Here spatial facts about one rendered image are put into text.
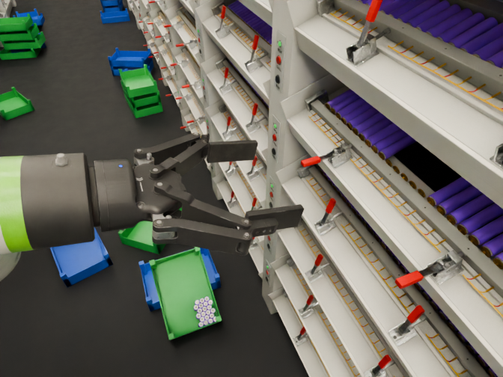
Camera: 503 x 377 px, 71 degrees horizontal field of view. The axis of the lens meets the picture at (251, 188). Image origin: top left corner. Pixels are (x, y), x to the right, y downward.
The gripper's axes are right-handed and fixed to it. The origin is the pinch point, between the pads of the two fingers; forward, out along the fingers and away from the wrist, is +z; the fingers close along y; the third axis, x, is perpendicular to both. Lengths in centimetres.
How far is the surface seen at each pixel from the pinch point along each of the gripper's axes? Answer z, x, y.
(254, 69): 22, -7, -55
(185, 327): 7, -103, -37
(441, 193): 27.6, -1.3, 5.4
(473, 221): 27.6, -1.3, 11.6
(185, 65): 31, -45, -153
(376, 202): 22.3, -7.3, -0.2
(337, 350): 37, -63, 2
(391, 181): 23.9, -3.3, -0.6
